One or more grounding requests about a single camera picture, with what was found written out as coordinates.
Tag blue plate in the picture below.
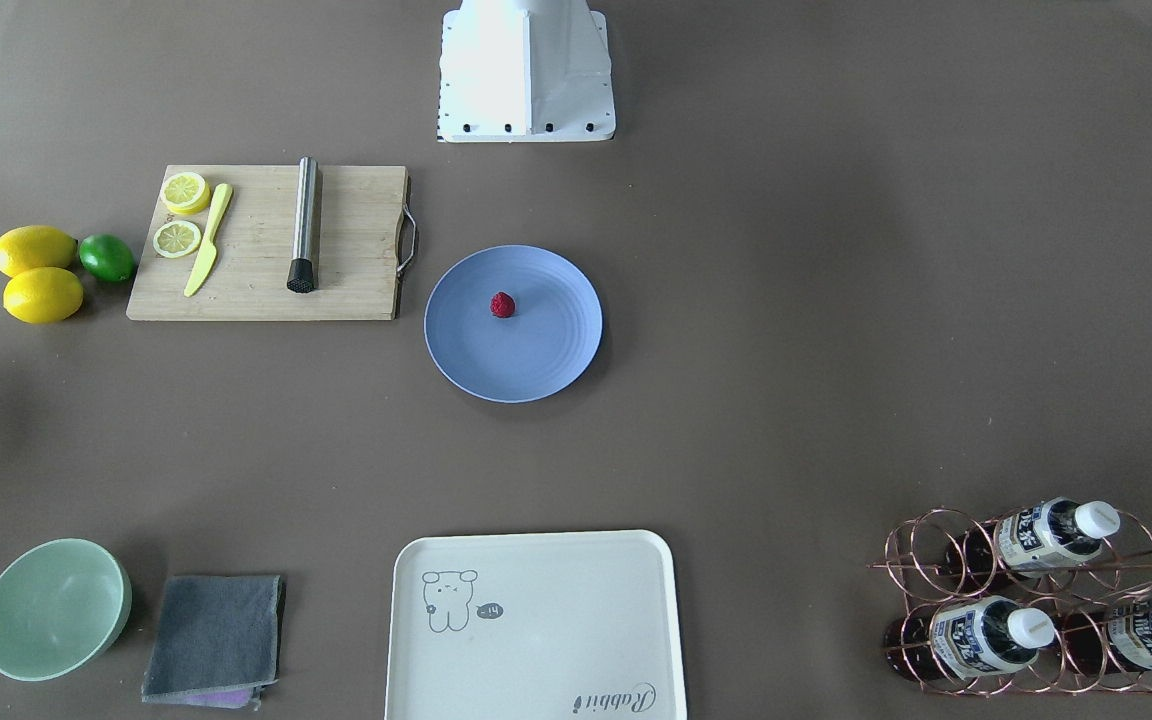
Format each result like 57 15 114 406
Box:
424 245 602 404

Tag red strawberry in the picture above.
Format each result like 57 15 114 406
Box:
488 291 517 319

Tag wooden cutting board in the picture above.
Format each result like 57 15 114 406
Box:
126 165 414 323

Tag cream rabbit tray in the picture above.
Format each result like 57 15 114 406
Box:
384 529 689 719

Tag steel muddler black tip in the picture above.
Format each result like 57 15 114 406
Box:
285 156 321 293

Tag yellow plastic knife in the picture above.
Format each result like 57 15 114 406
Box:
183 183 233 297

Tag lemon slice lower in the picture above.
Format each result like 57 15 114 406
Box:
151 219 202 259

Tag lemon slice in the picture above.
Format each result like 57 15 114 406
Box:
159 170 212 217
151 219 202 259

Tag lemon slice upper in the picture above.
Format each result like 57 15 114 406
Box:
159 170 212 217

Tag grey folded cloth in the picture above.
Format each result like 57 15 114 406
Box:
141 575 285 710

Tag green lime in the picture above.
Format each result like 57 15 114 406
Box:
77 234 137 283

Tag drink bottle bottom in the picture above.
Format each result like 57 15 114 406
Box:
882 594 1058 684
1056 598 1152 676

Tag drink bottle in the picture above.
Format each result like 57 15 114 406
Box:
937 497 1121 593
1056 598 1152 676
882 594 1058 684

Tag drink bottle top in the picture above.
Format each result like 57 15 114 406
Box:
937 497 1121 593

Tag yellow lemon lower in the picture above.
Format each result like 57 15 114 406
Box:
3 266 84 324

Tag yellow lemon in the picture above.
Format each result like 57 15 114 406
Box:
0 225 77 278
3 266 84 324

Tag yellow lemon upper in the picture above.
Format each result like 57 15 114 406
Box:
0 225 77 278

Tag green bowl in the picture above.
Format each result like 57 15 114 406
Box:
0 538 132 682

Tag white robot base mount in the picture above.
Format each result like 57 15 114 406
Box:
435 1 617 143

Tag copper wire bottle rack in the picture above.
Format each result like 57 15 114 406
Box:
872 507 1152 698

